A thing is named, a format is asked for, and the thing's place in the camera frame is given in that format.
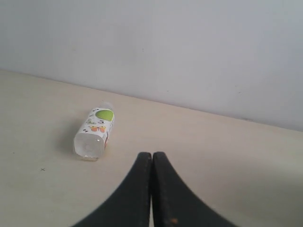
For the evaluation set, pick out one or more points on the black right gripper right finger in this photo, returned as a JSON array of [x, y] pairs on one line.
[[174, 204]]

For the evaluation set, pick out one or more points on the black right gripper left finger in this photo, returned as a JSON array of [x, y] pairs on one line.
[[129, 204]]

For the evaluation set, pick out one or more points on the bottle with green apple label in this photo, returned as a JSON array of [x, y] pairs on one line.
[[91, 139]]

